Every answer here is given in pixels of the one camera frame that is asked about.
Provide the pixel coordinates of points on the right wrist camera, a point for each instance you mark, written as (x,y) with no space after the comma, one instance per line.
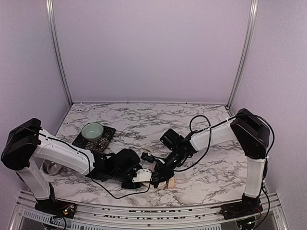
(151,158)

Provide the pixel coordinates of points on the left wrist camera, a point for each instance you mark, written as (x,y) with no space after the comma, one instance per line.
(142,175)

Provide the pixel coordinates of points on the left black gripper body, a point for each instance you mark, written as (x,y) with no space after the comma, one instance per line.
(131,183)

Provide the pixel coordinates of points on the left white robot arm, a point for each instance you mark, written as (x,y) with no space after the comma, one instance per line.
(30,141)

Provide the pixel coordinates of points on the right aluminium corner post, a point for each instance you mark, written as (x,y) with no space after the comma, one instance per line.
(245,50)

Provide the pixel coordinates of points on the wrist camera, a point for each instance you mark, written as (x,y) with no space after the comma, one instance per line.
(142,175)
(151,158)

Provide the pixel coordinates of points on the left aluminium corner post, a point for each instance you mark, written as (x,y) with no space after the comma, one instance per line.
(56,48)

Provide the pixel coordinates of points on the beige and black folding umbrella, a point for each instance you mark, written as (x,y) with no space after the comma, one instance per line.
(172,160)

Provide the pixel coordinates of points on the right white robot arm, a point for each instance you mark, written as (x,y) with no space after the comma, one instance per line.
(246,131)

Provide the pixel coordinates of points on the aluminium front rail frame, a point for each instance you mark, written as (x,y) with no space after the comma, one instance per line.
(106,217)

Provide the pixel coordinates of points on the clear glass cup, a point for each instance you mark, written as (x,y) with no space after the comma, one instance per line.
(51,168)

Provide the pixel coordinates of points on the aluminium corner post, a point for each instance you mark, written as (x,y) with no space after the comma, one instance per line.
(245,50)
(56,48)

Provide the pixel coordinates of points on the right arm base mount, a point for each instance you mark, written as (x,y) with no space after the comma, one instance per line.
(247,206)

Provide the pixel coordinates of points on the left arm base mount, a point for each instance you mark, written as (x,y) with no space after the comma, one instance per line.
(57,207)

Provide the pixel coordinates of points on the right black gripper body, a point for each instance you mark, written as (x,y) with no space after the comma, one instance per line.
(161,174)

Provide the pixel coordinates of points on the green lidded bowl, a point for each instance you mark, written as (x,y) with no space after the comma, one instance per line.
(92,131)

